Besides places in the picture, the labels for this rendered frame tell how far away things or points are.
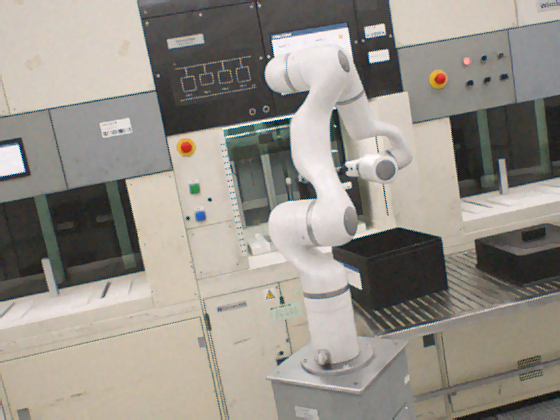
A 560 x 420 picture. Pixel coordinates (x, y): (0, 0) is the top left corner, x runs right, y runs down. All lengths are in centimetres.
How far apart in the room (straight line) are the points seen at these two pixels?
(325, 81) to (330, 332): 61
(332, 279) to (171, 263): 86
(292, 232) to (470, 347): 128
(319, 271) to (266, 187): 159
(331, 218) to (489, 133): 165
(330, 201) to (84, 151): 102
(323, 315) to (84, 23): 128
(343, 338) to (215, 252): 81
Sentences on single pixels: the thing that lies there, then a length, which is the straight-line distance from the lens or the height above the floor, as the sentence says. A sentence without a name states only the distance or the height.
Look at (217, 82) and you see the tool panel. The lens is 213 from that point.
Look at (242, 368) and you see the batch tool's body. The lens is 230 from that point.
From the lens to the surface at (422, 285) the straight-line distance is 193.
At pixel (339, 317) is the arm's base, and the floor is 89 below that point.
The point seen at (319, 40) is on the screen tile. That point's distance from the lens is 220.
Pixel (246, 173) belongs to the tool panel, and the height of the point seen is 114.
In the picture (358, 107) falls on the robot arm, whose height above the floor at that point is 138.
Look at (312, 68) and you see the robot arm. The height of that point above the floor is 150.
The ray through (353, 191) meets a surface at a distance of 243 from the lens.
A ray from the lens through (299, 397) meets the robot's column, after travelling 154.
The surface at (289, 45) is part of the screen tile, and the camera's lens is 217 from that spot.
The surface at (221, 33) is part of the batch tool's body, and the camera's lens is 215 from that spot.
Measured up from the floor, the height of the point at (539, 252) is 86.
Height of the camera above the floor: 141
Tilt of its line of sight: 9 degrees down
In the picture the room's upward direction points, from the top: 10 degrees counter-clockwise
